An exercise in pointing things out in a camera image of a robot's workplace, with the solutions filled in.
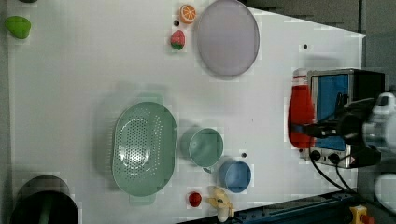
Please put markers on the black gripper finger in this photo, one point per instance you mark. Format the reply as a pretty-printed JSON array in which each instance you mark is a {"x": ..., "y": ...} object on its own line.
[{"x": 307, "y": 129}]

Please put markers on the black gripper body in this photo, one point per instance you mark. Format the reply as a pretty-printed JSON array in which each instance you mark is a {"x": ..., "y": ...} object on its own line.
[{"x": 345, "y": 124}]

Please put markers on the red ketchup bottle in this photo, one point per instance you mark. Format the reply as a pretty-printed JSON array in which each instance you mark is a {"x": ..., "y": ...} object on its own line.
[{"x": 301, "y": 110}]

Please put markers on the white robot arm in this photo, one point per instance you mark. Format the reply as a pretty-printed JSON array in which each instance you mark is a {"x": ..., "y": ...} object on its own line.
[{"x": 368, "y": 124}]

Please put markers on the green strainer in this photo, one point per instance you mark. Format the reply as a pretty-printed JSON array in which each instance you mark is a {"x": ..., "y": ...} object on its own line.
[{"x": 144, "y": 149}]

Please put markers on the black toaster oven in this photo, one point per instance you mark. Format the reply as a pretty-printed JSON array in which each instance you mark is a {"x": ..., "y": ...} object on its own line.
[{"x": 343, "y": 100}]

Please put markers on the blue cup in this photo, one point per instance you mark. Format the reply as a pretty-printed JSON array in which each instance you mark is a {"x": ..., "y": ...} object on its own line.
[{"x": 234, "y": 175}]

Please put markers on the green cup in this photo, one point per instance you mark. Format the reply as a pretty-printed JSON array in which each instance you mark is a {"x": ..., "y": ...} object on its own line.
[{"x": 203, "y": 147}]

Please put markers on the beige plush toy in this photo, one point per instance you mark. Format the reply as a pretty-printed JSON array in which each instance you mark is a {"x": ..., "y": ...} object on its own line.
[{"x": 219, "y": 199}]

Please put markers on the grey round plate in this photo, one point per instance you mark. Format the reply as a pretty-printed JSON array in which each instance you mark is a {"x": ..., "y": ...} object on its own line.
[{"x": 228, "y": 38}]

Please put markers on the red strawberry toy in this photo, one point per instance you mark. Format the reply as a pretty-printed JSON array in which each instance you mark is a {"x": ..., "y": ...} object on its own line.
[{"x": 195, "y": 199}]

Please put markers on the pink strawberry toy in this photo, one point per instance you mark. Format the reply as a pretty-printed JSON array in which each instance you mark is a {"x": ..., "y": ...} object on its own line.
[{"x": 178, "y": 40}]

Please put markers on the orange slice toy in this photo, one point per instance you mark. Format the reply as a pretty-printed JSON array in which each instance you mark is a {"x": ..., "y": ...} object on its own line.
[{"x": 187, "y": 14}]

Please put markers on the black cylinder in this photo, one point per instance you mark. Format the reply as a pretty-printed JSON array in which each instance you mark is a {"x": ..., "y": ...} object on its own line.
[{"x": 44, "y": 199}]

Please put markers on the green marker object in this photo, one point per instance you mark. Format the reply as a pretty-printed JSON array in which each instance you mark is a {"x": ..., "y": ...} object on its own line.
[{"x": 18, "y": 26}]

